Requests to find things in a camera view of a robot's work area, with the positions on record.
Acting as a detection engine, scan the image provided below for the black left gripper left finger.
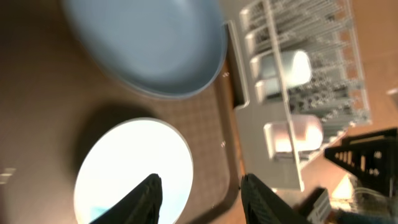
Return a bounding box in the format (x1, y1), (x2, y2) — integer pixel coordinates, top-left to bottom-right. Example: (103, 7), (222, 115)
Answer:
(92, 174), (163, 224)

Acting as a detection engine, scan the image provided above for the light blue cup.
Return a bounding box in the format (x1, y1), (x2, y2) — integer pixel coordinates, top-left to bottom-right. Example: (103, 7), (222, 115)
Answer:
(257, 50), (312, 94)

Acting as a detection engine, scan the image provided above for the light blue bowl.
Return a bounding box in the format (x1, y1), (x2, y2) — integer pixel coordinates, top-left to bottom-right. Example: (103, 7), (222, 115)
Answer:
(73, 118), (193, 223)

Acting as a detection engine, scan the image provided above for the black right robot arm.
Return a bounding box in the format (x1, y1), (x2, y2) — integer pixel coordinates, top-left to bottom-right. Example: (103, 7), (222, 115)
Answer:
(324, 128), (397, 197)

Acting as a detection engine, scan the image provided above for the grey dishwasher rack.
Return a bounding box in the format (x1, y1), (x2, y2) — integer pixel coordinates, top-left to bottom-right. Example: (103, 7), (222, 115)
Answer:
(221, 0), (371, 190)

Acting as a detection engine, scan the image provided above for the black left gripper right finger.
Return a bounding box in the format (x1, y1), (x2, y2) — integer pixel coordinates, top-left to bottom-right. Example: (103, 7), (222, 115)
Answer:
(241, 174), (310, 224)

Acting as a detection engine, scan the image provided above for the brown serving tray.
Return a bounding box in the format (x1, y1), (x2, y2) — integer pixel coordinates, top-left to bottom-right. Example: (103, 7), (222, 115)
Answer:
(1, 1), (245, 223)

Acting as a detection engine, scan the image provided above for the pink cup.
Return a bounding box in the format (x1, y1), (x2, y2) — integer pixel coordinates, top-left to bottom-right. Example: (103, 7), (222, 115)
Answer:
(271, 114), (323, 152)

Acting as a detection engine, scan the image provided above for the dark blue plate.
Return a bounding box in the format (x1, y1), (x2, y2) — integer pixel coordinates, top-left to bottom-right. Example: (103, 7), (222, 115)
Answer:
(62, 0), (228, 99)

